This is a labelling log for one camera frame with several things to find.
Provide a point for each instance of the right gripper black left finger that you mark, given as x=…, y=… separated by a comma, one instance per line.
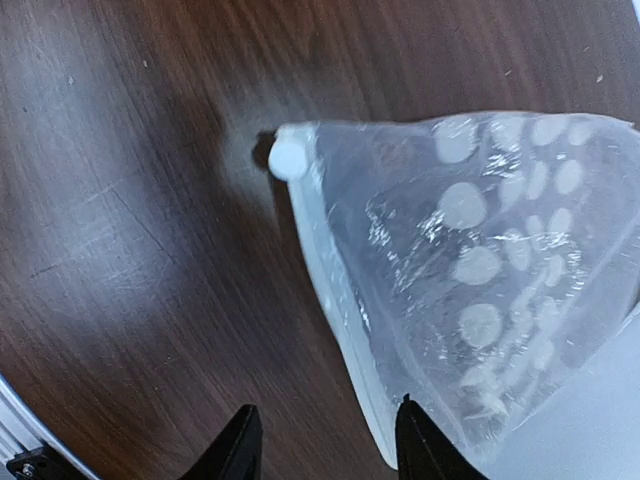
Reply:
x=235, y=453

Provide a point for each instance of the front aluminium frame rail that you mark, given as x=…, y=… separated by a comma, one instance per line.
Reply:
x=29, y=450

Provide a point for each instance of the clear zip top bag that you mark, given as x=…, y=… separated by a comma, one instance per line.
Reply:
x=472, y=262

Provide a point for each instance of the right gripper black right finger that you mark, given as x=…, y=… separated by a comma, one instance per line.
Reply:
x=423, y=451

